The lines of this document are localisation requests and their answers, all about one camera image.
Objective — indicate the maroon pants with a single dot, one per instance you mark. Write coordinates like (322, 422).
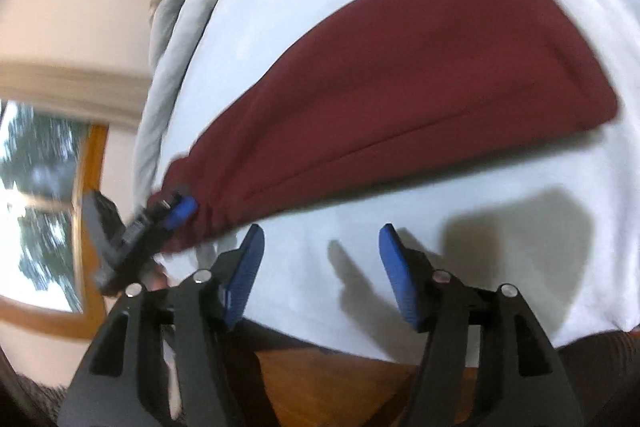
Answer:
(400, 82)

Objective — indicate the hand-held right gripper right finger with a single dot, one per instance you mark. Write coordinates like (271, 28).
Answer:
(400, 277)

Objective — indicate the beige curtain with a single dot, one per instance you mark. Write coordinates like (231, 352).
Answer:
(65, 87)

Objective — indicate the grey duvet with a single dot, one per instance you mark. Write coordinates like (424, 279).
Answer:
(180, 32)

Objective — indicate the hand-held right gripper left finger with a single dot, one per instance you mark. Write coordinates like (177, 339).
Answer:
(245, 267)

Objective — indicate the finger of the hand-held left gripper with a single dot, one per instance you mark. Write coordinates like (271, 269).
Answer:
(181, 209)

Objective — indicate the wooden framed window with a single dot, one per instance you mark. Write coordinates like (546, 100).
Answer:
(40, 207)

